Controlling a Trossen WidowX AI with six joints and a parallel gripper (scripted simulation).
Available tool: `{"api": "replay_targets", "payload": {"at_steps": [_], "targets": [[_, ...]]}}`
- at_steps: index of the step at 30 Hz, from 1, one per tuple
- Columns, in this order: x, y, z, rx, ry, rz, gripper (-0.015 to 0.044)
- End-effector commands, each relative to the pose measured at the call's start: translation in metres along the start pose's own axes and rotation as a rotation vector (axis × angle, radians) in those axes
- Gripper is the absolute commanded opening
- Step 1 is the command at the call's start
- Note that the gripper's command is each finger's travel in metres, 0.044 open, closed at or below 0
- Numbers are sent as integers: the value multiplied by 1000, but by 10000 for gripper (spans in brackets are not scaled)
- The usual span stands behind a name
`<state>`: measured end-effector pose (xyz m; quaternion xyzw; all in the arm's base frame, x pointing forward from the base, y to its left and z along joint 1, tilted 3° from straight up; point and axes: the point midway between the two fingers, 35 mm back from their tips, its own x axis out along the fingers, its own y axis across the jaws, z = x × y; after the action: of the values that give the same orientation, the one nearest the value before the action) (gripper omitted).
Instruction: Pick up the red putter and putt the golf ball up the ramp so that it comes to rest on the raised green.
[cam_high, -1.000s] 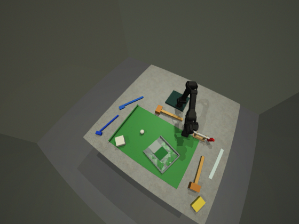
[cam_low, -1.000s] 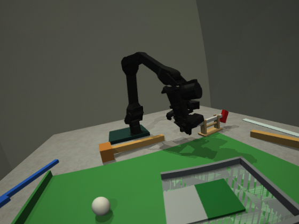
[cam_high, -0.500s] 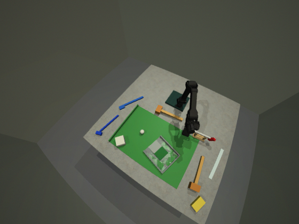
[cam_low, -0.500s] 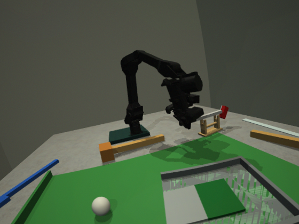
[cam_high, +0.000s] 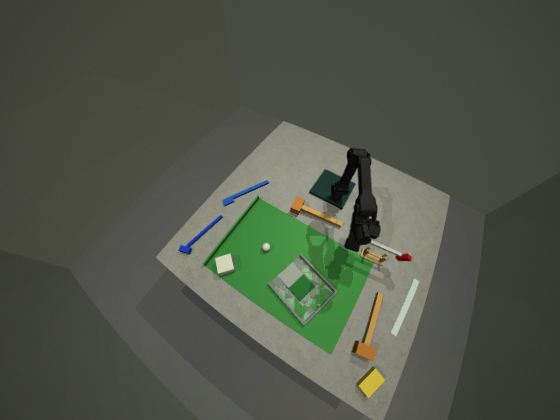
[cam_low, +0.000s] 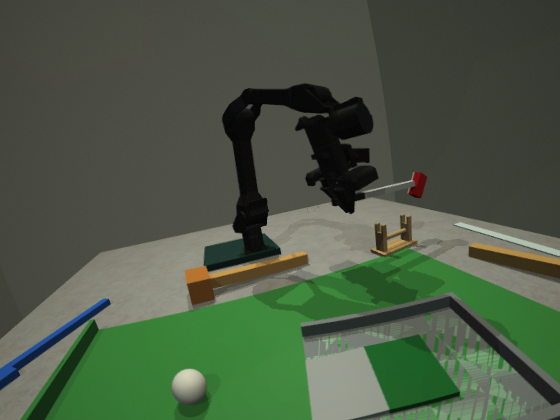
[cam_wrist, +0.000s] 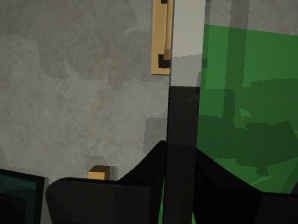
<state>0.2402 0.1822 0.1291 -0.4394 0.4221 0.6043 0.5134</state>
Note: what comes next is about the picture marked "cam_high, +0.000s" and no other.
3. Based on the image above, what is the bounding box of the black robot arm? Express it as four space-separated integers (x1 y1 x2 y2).
328 148 381 245

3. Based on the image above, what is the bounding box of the yellow flat block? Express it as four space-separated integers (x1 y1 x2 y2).
356 366 385 399

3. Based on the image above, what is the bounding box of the grey golf putter with red face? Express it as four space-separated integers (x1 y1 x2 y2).
370 240 412 261

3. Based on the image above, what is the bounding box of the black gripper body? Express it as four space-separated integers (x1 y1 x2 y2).
344 224 360 252

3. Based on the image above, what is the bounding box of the cream square block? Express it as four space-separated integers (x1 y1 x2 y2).
215 253 236 275

